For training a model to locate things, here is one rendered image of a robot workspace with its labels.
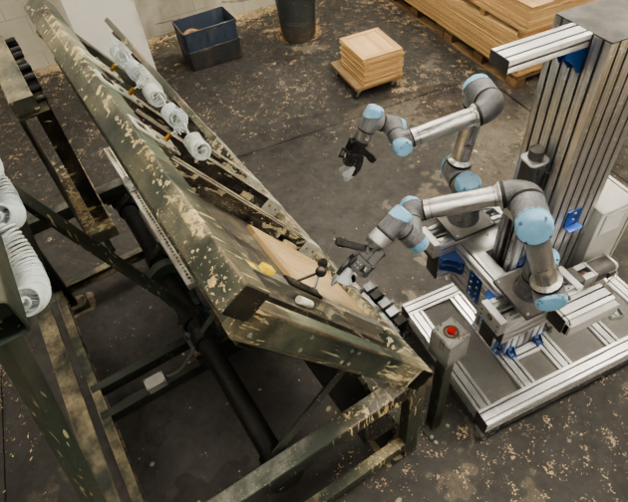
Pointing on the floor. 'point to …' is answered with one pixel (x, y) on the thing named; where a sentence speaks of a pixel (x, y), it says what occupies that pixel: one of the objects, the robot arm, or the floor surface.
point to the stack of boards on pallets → (488, 26)
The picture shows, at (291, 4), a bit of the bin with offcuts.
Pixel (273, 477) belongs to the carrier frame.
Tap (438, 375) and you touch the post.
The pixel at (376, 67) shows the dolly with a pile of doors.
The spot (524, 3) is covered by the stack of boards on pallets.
